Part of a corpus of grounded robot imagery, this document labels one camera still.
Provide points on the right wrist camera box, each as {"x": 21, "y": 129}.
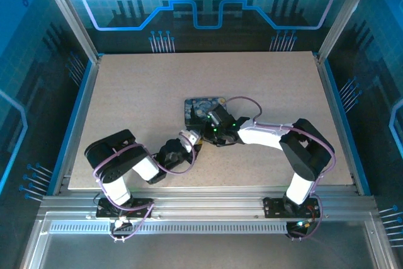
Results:
{"x": 213, "y": 117}

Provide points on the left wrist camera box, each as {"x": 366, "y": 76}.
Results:
{"x": 189, "y": 139}

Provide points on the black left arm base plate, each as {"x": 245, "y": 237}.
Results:
{"x": 102, "y": 212}

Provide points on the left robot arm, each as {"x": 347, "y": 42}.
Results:
{"x": 110, "y": 155}

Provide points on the starry night print tin box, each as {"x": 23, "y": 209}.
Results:
{"x": 196, "y": 108}

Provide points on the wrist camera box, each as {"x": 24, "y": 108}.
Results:
{"x": 213, "y": 117}
{"x": 189, "y": 139}

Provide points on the metal lower tray frame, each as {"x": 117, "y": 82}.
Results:
{"x": 201, "y": 250}

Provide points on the black controller with green light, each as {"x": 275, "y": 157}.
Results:
{"x": 299, "y": 226}

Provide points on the aluminium frame post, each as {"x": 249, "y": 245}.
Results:
{"x": 345, "y": 14}
{"x": 70, "y": 14}

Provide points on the aluminium side rail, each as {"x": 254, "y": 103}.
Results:
{"x": 78, "y": 108}
{"x": 335, "y": 108}

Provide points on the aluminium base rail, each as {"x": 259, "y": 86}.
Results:
{"x": 204, "y": 201}

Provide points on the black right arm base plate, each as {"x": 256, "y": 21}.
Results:
{"x": 272, "y": 207}

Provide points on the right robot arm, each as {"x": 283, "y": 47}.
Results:
{"x": 308, "y": 152}

